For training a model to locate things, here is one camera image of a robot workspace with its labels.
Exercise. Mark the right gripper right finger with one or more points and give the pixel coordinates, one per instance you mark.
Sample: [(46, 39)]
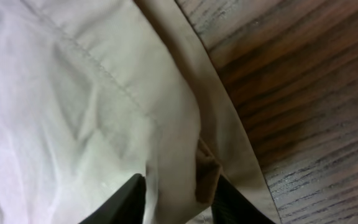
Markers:
[(231, 207)]

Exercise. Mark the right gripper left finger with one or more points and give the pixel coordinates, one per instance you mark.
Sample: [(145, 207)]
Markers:
[(126, 206)]

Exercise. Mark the beige khaki shorts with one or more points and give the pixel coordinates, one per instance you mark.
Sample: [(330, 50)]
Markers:
[(93, 92)]

